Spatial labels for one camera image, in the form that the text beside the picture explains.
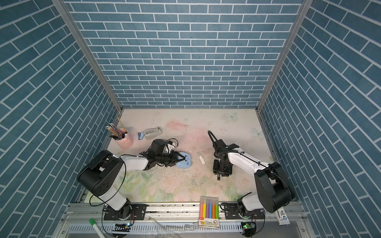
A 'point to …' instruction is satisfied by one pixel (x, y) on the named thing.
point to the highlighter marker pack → (209, 212)
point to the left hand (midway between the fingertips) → (186, 161)
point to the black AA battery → (218, 177)
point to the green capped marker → (92, 221)
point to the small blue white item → (140, 136)
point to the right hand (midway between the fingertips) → (217, 174)
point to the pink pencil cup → (126, 142)
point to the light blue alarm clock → (185, 164)
